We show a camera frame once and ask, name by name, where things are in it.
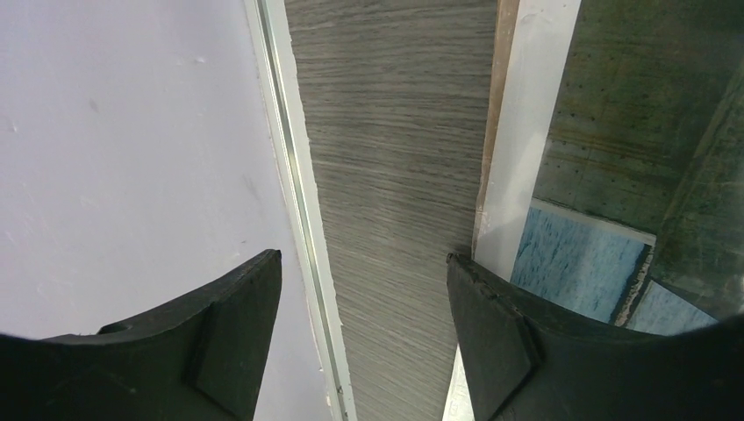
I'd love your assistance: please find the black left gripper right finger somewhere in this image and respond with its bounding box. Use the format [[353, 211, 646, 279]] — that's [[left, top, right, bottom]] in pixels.
[[447, 253, 743, 420]]

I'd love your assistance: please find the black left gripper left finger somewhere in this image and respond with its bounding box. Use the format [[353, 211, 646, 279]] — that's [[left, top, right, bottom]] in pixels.
[[1, 249, 283, 420]]

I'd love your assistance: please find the building and sky photo print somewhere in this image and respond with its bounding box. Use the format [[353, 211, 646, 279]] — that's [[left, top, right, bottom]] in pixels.
[[443, 1, 743, 420]]

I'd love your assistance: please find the brown fibreboard backing board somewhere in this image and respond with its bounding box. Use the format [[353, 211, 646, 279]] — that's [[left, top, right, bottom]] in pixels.
[[471, 0, 520, 255]]

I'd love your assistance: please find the aluminium left side rail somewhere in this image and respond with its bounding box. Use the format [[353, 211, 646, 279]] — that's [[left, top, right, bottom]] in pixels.
[[245, 1, 358, 420]]

